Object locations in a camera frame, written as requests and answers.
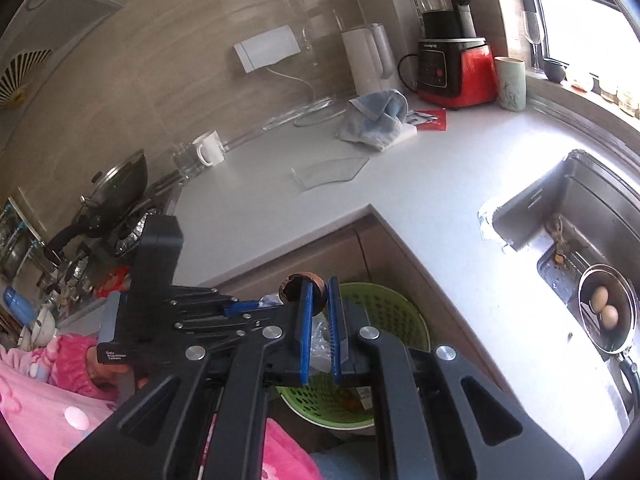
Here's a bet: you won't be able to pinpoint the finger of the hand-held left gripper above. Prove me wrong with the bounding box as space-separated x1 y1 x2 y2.
174 312 267 344
171 286 262 319

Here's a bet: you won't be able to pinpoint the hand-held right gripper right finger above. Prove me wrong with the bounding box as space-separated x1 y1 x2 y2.
327 276 586 480

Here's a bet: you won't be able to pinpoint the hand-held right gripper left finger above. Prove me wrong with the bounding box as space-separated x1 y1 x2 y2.
54 280 316 480

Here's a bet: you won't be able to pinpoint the clear plastic bag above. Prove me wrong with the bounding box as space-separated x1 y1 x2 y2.
257 292 333 376

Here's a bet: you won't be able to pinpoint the brown nut shell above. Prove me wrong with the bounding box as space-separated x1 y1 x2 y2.
278 272 328 317

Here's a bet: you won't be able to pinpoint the green plastic basket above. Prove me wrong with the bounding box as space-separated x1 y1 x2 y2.
275 282 432 431

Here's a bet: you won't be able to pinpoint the clear plastic pouch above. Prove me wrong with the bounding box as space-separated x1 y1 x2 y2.
291 154 371 191

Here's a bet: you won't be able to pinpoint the blue towel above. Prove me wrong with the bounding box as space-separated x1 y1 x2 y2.
336 89 410 152

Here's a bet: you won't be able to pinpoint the red snack wrapper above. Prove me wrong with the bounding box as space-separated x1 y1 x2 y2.
414 108 447 132

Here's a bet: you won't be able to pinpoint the person's left forearm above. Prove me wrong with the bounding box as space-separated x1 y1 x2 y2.
50 335 121 403

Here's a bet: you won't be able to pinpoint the gas stove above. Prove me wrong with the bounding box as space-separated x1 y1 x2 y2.
50 180 183 301

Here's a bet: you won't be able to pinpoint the small red packet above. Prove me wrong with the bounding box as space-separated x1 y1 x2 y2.
95 267 133 299

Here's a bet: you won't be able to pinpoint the black wok with lid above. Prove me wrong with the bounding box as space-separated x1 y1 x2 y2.
44 149 150 261

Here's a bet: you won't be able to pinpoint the brown base cabinet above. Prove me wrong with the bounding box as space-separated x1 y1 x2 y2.
220 214 493 396

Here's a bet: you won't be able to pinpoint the clear drinking glass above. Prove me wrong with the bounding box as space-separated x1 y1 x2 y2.
171 141 201 179

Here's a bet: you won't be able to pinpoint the grey blue trousers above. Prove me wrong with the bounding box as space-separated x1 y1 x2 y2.
310 437 396 480

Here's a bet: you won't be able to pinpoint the white bowl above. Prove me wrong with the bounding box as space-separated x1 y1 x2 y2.
20 305 57 349

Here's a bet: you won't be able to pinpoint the white mug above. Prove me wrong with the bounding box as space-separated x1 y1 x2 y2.
192 130 227 167

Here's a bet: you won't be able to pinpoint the blue plastic box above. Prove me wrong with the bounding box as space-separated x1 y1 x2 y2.
2 285 39 322

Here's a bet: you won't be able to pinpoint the metal dish rack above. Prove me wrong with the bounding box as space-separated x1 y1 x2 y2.
0 197 47 283

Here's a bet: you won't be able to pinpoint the pink floral pyjamas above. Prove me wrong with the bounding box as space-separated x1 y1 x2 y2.
0 345 321 480

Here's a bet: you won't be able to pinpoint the aluminium foil strip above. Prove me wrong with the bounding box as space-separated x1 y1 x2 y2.
477 200 511 253

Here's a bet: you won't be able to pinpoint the small frying pan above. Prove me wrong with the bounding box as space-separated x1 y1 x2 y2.
577 264 640 411

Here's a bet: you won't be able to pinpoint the grey range hood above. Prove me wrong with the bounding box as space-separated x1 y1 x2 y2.
0 0 126 111

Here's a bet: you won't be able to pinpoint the white electric kettle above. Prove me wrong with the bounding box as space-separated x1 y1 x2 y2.
341 23 395 96

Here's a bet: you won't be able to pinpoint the steel sink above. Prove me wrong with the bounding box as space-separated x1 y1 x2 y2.
480 149 640 431

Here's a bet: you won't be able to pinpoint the red black blender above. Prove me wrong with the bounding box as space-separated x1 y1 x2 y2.
395 0 498 111

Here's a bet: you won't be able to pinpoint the pale ceramic tumbler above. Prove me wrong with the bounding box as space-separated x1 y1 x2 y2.
494 56 527 112

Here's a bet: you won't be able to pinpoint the wine glass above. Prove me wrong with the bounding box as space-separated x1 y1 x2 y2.
521 10 545 73

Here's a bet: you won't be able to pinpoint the dark framed window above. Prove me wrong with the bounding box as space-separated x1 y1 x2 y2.
510 0 640 91

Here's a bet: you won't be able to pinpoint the white power cable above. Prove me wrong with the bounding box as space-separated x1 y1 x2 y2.
267 65 351 128

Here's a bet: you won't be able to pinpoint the white wall socket cover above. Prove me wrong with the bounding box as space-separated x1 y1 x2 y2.
233 25 301 74

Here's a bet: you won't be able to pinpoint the black power cable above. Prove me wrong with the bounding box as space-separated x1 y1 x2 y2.
397 54 421 92

